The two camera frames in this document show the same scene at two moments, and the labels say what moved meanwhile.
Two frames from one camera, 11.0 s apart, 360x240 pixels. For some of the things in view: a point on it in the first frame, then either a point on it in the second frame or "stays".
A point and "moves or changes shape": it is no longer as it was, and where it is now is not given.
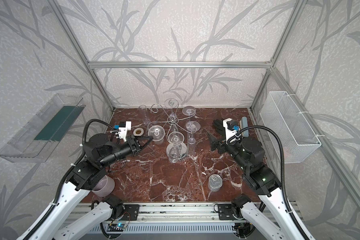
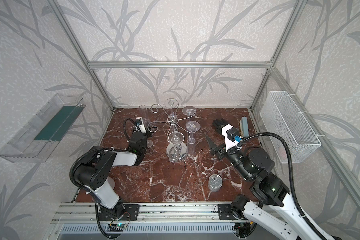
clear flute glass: [189, 110] stays
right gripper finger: [212, 138] to [214, 147]
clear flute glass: [192, 126] stays
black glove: [218, 124] stays
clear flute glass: [158, 132] moves or changes shape
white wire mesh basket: [279, 112] stays
